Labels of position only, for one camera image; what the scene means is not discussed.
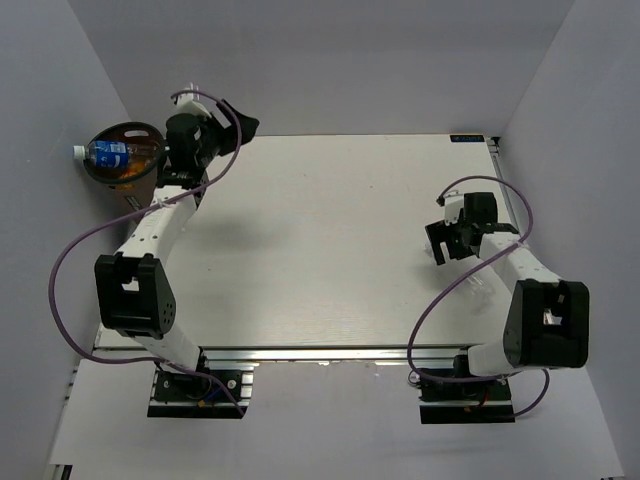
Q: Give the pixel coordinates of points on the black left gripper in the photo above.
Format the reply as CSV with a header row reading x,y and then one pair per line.
x,y
227,134

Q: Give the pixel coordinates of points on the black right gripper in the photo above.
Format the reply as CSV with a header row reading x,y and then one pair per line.
x,y
438,233

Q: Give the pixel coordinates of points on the clear bottle blue-white cap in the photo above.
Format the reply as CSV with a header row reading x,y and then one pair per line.
x,y
476,292

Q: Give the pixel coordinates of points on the orange juice bottle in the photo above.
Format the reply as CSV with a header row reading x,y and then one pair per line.
x,y
135,167

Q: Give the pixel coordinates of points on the blue label clear bottle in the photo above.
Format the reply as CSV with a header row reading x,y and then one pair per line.
x,y
114,154

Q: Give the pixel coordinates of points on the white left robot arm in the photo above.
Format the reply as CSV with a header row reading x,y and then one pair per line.
x,y
134,293

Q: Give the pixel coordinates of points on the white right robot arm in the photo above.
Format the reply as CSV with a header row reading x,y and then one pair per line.
x,y
573,312

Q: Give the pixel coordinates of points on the brown cylindrical bin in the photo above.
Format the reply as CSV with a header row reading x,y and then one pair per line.
x,y
136,192

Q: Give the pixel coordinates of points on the blue table label sticker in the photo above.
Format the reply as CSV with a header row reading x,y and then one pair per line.
x,y
467,138

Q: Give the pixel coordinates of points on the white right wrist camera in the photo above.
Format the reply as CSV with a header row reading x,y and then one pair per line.
x,y
453,204

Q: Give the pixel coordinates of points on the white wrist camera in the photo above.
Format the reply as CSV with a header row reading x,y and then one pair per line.
x,y
190,102
453,204

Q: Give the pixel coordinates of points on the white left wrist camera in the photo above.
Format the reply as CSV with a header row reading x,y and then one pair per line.
x,y
190,102

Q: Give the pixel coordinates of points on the aluminium right side rail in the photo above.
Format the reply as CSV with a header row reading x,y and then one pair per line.
x,y
520,200

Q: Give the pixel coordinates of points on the aluminium rail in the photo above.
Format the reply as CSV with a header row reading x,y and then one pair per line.
x,y
310,354
520,200

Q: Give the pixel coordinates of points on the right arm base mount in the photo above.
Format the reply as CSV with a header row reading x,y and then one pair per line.
x,y
463,403

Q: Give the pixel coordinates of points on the aluminium front rail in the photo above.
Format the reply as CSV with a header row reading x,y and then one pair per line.
x,y
310,354

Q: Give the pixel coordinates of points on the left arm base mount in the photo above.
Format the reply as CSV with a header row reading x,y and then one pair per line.
x,y
176,395

